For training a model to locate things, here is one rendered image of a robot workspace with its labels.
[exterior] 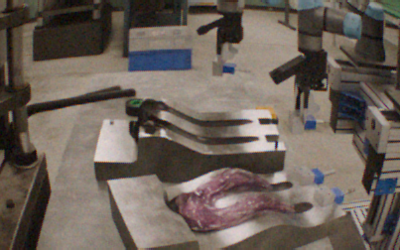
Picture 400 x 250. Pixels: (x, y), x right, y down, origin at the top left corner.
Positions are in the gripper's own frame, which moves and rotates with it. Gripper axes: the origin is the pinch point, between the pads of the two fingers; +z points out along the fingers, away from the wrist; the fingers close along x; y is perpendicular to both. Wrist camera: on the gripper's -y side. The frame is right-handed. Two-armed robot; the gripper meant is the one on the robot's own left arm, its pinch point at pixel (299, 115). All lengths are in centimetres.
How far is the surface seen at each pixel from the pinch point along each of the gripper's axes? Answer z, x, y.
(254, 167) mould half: 10.8, -7.7, -13.6
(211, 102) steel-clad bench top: 15, 46, -18
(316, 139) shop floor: 95, 171, 76
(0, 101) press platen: -9, -5, -85
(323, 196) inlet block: 7.0, -31.0, -1.1
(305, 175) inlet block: 6.9, -20.2, -3.0
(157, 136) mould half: 1.7, -6.8, -38.0
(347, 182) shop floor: 95, 109, 81
